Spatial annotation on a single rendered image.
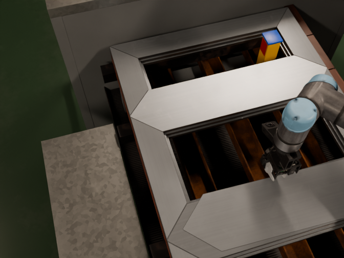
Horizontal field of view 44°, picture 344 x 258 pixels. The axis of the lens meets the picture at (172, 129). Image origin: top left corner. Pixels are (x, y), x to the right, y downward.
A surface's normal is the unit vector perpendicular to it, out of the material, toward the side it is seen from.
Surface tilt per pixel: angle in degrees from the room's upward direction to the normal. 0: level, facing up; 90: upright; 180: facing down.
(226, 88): 0
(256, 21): 0
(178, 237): 0
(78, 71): 90
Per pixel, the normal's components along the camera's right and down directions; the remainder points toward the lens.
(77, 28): 0.29, 0.81
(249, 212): 0.00, -0.53
